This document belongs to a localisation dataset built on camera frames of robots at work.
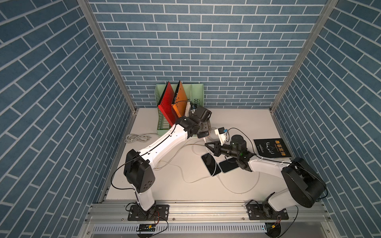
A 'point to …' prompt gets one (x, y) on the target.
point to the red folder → (165, 104)
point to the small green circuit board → (147, 227)
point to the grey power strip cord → (143, 137)
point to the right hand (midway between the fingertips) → (206, 145)
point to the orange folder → (179, 100)
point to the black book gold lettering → (274, 148)
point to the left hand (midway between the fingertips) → (207, 125)
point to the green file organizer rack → (194, 92)
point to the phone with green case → (225, 165)
